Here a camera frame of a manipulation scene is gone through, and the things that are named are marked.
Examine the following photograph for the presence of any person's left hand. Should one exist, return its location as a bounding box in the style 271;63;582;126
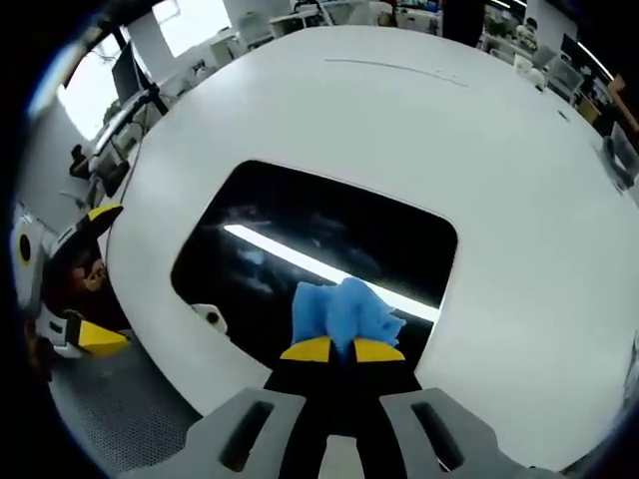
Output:
68;258;109;298

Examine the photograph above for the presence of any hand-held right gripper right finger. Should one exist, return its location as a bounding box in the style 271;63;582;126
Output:
348;337;560;479

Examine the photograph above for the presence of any black computer monitor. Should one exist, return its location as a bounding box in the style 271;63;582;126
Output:
110;41;142;102

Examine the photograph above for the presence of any dark grey object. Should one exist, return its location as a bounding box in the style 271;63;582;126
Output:
601;133;636;189

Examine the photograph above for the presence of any blue cleaning cloth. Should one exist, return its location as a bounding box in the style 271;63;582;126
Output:
291;277;407;351

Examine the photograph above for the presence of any white round object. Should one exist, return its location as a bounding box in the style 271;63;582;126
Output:
513;53;546;85

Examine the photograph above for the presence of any grey mesh chair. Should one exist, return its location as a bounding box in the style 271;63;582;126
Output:
47;343;204;479

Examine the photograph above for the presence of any black cable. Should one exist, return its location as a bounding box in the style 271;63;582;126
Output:
103;137;147;253

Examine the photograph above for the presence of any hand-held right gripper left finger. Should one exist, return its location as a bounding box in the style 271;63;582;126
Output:
119;336;350;479

